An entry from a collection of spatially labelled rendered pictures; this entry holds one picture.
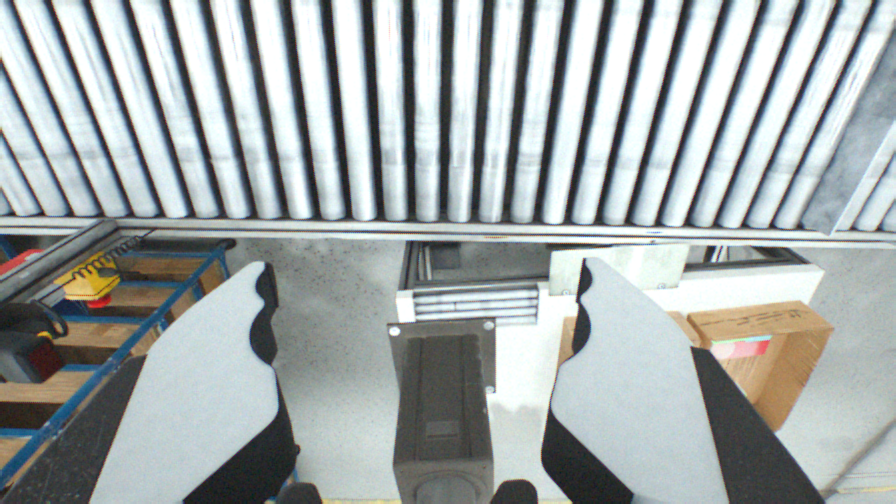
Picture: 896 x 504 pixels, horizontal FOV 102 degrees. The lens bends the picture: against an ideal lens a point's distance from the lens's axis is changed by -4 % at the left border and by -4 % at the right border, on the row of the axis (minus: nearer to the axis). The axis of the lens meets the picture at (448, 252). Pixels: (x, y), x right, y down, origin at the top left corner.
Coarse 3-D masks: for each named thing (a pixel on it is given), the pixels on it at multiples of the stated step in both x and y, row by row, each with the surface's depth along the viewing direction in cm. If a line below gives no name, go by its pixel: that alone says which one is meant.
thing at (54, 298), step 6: (48, 288) 62; (54, 288) 63; (36, 294) 61; (42, 294) 61; (54, 294) 62; (60, 294) 64; (66, 294) 65; (30, 300) 59; (42, 300) 60; (48, 300) 61; (54, 300) 62
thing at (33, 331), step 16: (32, 320) 57; (48, 320) 58; (0, 336) 52; (16, 336) 52; (32, 336) 52; (48, 336) 56; (0, 352) 50; (16, 352) 50; (32, 352) 51; (48, 352) 53; (0, 368) 50; (16, 368) 50; (32, 368) 51; (48, 368) 53
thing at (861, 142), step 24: (888, 48) 63; (888, 72) 63; (864, 96) 67; (888, 96) 63; (864, 120) 67; (888, 120) 63; (840, 144) 72; (864, 144) 67; (840, 168) 72; (864, 168) 67; (816, 192) 76; (840, 192) 72; (816, 216) 76; (840, 216) 72
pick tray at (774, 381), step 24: (696, 312) 90; (720, 312) 89; (744, 312) 88; (768, 312) 87; (792, 312) 86; (720, 336) 83; (744, 336) 82; (792, 336) 92; (816, 336) 86; (720, 360) 98; (744, 360) 98; (768, 360) 98; (792, 360) 93; (816, 360) 86; (744, 384) 103; (768, 384) 102; (792, 384) 94; (768, 408) 103; (792, 408) 95
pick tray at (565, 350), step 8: (672, 312) 90; (568, 320) 89; (680, 320) 87; (568, 328) 87; (688, 328) 85; (568, 336) 87; (688, 336) 83; (696, 336) 82; (560, 344) 95; (568, 344) 88; (696, 344) 84; (560, 352) 95; (568, 352) 88; (560, 360) 95
